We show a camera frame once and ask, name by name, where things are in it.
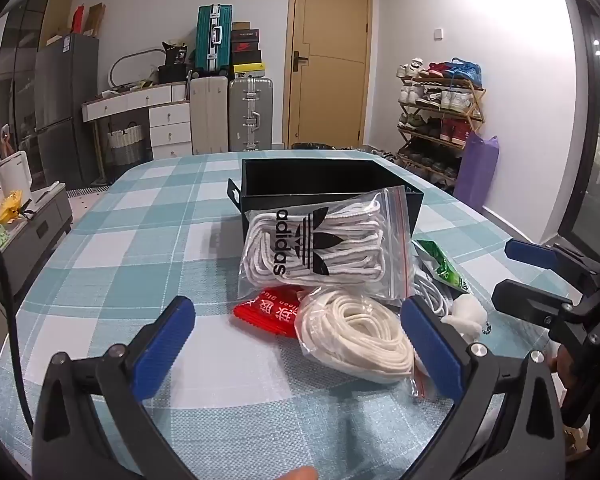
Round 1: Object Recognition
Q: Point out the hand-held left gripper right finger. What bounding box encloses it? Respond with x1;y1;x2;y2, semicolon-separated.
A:
400;295;566;480

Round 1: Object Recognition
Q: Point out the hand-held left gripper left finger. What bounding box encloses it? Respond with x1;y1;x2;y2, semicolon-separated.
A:
32;296;201;480

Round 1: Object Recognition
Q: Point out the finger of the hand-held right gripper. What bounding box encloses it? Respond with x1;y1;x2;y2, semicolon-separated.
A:
505;239;600;286
492;280;576;331

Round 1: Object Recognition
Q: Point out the small white plush doll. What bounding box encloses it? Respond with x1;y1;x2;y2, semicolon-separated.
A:
440;294;491;336

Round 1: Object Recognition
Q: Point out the white charging cable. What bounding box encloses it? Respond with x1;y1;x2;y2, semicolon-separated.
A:
412;272;456;318

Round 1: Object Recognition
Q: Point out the bag of white rope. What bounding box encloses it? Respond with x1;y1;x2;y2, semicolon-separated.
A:
295;287;431;401

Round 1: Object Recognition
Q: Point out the green packet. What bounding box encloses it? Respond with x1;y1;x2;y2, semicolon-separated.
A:
412;239;473;295

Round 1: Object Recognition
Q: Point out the red and white packet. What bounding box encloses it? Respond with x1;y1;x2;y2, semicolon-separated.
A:
233;286;306;338

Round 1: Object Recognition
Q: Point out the bag of white shoelaces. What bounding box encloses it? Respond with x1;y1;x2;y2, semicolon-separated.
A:
237;186;413;306

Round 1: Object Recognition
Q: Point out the black cardboard box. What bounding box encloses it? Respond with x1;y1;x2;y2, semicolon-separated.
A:
227;158;425;248

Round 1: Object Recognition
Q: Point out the person's right hand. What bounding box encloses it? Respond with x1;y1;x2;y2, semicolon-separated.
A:
550;347;593;463

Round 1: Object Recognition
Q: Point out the purple bag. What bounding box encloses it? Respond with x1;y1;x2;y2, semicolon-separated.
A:
453;131;501;212

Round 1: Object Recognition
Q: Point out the blue checkered tablecloth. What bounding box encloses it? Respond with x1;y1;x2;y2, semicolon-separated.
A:
0;149;600;480

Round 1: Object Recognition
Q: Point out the wooden shoe rack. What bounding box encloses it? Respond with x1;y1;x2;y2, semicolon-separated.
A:
396;57;487;192

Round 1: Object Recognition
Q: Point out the glass sliding door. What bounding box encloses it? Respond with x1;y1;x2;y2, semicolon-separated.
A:
556;0;600;261

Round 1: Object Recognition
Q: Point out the grey side cabinet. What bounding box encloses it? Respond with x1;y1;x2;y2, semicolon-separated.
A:
0;182;74;311

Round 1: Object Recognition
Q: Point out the group of shoes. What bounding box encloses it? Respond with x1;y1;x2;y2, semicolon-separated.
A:
397;57;483;181

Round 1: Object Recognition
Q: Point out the woven basket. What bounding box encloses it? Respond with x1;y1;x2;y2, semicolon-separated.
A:
107;124;147;164

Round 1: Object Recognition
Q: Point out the yellow plastic bag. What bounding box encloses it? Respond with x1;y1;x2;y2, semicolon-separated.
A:
0;190;26;223

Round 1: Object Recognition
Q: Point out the white electric kettle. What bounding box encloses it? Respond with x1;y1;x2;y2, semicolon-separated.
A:
0;152;32;197

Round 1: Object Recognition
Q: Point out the beige suitcase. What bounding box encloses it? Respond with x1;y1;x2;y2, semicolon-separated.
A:
189;75;231;156

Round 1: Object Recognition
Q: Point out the white desk with drawers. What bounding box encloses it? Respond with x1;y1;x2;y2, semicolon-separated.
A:
82;82;194;162

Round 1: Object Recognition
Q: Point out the silver suitcase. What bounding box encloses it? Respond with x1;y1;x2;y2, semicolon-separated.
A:
228;76;274;153

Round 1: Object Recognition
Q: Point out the grey refrigerator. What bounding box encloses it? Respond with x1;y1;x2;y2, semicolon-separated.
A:
33;33;102;187

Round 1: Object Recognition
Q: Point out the wooden door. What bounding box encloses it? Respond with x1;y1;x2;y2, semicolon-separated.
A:
281;0;372;152

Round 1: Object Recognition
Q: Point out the oval metal hoop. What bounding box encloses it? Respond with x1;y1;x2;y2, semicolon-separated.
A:
110;47;167;90

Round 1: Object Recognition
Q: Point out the black paper bag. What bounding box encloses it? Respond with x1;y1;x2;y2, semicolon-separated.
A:
164;42;189;68

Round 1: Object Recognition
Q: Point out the stack of shoe boxes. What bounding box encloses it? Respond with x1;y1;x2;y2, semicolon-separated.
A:
231;21;267;79

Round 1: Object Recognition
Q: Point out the teal suitcase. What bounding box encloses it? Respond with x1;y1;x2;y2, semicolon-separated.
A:
196;4;234;77

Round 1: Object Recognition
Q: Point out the dark tall cabinet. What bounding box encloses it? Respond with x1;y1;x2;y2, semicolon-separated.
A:
0;0;47;161

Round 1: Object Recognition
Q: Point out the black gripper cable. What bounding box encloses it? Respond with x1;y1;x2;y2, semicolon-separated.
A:
0;172;37;438

